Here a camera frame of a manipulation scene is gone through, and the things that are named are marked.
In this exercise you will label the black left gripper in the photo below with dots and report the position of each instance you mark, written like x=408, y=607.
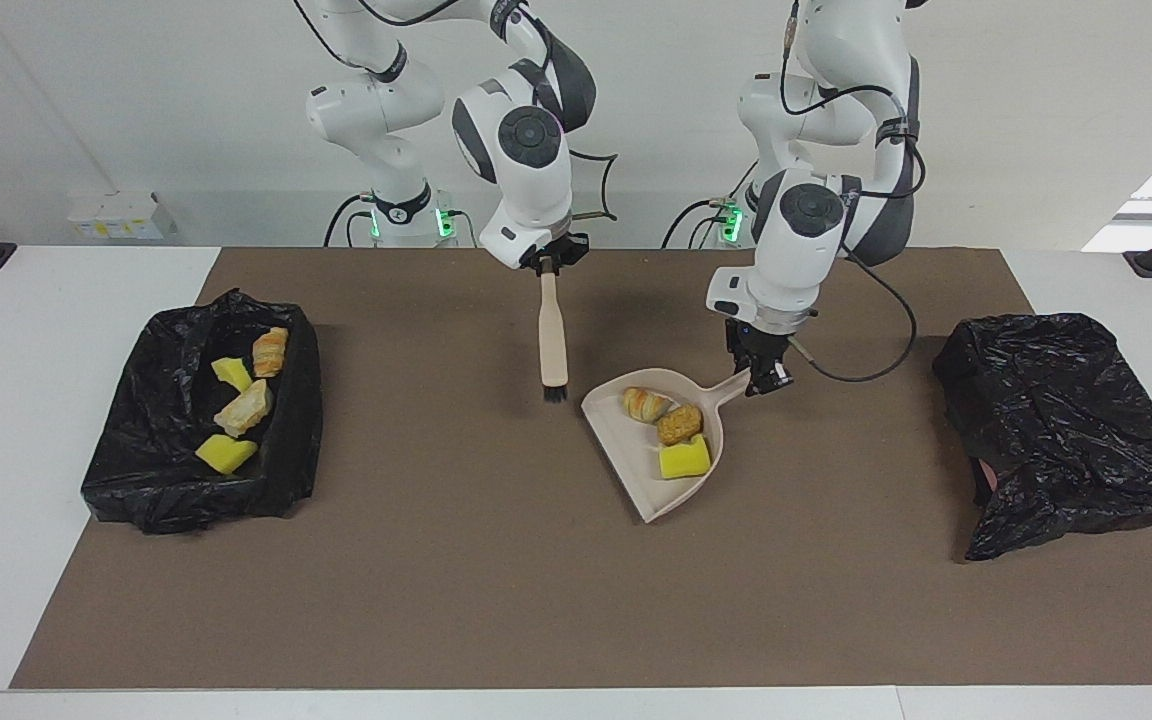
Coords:
x=758, y=345

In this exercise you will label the long ridged croissant piece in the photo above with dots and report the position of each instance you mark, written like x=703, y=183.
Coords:
x=271, y=352

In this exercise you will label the notched yellow sponge piece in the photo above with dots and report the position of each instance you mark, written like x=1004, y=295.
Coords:
x=684, y=460

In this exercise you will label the small yellow green sponge piece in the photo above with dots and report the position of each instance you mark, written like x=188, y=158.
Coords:
x=231, y=373

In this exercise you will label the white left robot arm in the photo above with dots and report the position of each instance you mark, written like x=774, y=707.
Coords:
x=796, y=270

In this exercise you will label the short striped croissant piece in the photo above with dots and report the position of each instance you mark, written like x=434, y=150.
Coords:
x=644, y=403

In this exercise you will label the black bag lined bin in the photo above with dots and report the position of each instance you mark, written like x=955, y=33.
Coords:
x=136, y=480
x=1066, y=430

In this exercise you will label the white wall socket box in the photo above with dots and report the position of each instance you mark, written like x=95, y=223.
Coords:
x=121, y=215

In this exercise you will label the beige plastic dustpan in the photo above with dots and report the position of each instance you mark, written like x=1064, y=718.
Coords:
x=636, y=470

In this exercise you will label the pale crusty bread chunk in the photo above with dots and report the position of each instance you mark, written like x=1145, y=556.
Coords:
x=244, y=410

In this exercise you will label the brown table mat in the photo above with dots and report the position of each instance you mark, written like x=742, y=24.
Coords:
x=436, y=600

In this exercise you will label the beige hand brush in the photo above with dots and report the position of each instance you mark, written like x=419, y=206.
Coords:
x=553, y=340

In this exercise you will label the brown oval bread roll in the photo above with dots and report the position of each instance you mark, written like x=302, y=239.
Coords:
x=680, y=424

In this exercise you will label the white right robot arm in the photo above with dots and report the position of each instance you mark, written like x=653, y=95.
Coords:
x=536, y=190

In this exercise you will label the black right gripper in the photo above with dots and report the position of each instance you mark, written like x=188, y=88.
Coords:
x=566, y=248

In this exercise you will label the large yellow sponge piece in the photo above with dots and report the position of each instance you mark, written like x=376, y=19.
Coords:
x=226, y=455

